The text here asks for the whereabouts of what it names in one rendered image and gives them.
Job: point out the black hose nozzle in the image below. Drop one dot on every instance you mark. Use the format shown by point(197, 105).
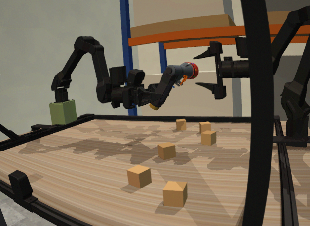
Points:
point(172, 75)

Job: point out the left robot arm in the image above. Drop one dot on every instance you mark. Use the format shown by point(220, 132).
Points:
point(108, 86)

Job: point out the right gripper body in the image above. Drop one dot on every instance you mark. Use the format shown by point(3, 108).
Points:
point(224, 69)

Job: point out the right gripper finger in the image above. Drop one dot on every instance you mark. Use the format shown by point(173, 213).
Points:
point(209, 86)
point(204, 55)

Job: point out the tan wooden cube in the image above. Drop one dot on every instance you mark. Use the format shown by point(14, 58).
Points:
point(208, 138)
point(175, 194)
point(139, 176)
point(204, 126)
point(181, 124)
point(166, 150)

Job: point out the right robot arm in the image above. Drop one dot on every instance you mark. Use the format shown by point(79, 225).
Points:
point(293, 95)

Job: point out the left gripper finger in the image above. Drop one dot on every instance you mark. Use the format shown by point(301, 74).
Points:
point(144, 97)
point(153, 88)

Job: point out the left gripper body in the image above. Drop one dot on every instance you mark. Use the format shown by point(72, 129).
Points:
point(132, 98)

